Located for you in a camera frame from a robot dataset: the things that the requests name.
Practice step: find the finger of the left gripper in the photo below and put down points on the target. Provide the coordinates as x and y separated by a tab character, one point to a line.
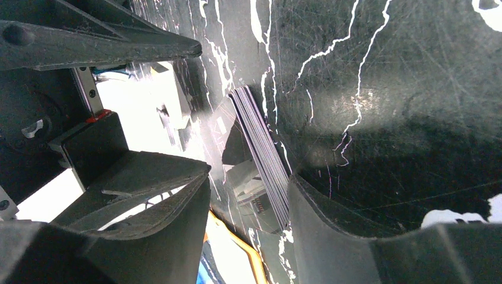
49	35
129	182

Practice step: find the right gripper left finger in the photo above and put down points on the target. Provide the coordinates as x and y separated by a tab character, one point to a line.
161	244

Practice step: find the orange card holder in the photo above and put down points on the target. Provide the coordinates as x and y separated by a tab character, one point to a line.
225	258

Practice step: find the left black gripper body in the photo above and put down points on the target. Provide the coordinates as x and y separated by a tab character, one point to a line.
52	121

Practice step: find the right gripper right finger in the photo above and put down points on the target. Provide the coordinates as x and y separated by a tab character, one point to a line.
334	244

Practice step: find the stack of black cards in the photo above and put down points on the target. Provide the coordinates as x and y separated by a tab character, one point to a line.
248	179

